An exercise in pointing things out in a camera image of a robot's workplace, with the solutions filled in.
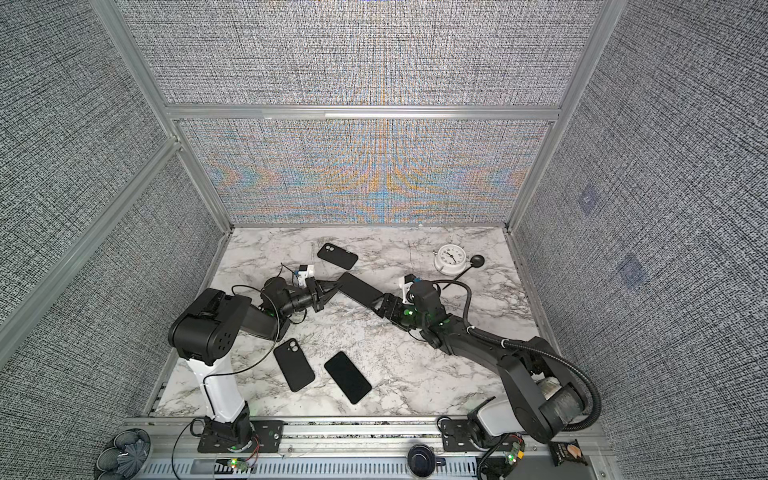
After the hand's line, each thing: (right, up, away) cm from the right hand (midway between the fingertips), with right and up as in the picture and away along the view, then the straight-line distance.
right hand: (375, 307), depth 84 cm
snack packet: (+45, -31, -14) cm, 57 cm away
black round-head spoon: (+35, +13, +22) cm, 43 cm away
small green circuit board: (-32, -34, -14) cm, 49 cm away
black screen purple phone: (-5, +5, +5) cm, 9 cm away
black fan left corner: (-58, -31, -15) cm, 68 cm away
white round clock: (+26, +13, +19) cm, 35 cm away
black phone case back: (-15, +15, +27) cm, 34 cm away
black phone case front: (-23, -16, +1) cm, 29 cm away
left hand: (-10, +5, +3) cm, 12 cm away
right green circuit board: (+33, -31, -15) cm, 48 cm away
